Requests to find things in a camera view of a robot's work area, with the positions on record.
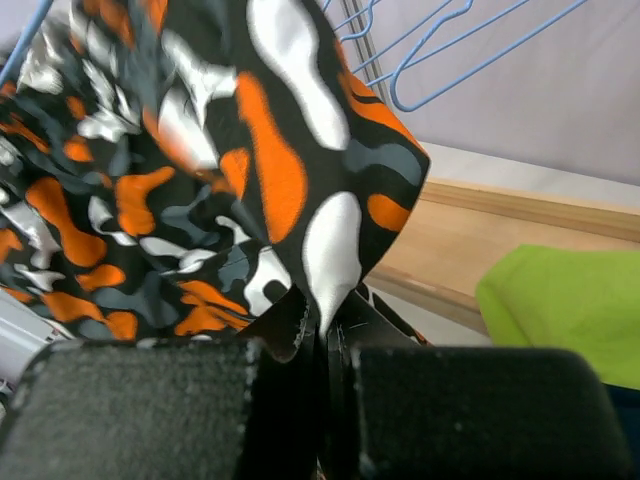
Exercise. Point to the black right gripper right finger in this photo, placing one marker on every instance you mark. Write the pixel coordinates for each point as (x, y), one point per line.
(402, 410)

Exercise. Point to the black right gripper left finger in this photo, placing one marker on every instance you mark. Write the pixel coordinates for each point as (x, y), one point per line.
(235, 408)

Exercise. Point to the lime green shorts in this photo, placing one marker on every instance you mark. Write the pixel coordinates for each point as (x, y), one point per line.
(583, 301)

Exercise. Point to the navy blue shorts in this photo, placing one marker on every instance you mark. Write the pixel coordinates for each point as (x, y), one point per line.
(627, 405)

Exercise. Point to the orange camouflage shorts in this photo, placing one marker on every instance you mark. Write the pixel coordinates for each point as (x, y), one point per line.
(176, 168)

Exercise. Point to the blue hanger of green shorts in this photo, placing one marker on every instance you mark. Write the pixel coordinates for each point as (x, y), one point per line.
(407, 33)

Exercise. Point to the blue hanger of yellow shorts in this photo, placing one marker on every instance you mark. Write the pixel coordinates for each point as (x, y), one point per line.
(433, 78)

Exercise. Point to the blue hanger of navy shorts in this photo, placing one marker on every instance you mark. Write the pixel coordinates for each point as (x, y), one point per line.
(351, 20)

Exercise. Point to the blue hanger of camouflage shorts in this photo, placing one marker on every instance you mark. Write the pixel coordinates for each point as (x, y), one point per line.
(25, 40)

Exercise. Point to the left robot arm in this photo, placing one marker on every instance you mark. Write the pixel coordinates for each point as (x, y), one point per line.
(23, 335)

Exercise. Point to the wooden clothes rack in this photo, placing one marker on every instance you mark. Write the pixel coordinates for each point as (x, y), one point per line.
(459, 230)

